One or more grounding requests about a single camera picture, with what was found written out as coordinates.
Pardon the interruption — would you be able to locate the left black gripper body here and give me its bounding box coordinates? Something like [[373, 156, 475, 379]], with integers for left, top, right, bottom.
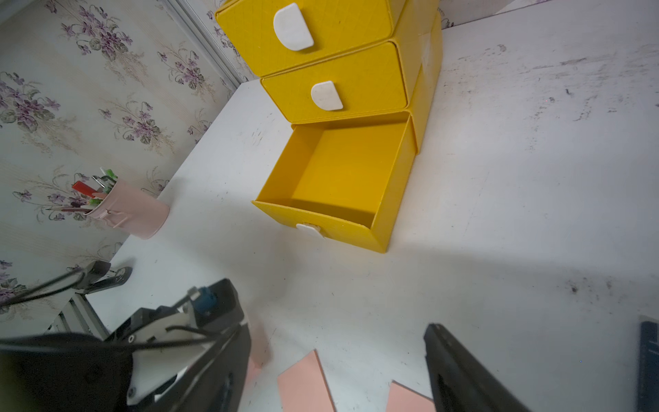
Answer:
[[154, 324, 252, 411]]

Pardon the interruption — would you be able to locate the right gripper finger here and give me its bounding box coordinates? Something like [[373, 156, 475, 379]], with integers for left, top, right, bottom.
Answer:
[[424, 324, 529, 412]]

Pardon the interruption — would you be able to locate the pink sticky pad large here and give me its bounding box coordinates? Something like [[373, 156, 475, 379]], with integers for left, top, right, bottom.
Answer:
[[277, 350, 336, 412]]

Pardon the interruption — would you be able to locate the yellow plastic drawer cabinet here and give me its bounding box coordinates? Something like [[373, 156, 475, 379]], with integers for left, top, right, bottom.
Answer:
[[216, 1, 443, 253]]

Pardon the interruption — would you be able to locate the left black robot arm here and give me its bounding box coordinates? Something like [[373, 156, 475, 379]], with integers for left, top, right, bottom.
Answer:
[[1, 324, 252, 411]]

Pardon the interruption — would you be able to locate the pink pen holder cup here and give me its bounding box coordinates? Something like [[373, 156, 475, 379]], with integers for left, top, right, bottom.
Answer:
[[61, 167, 172, 240]]

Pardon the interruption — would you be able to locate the dark blue book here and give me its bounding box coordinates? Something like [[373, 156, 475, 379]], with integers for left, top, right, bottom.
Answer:
[[636, 320, 658, 412]]

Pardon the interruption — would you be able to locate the aluminium mounting rail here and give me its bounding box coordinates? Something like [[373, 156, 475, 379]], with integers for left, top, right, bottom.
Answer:
[[46, 293, 110, 340]]

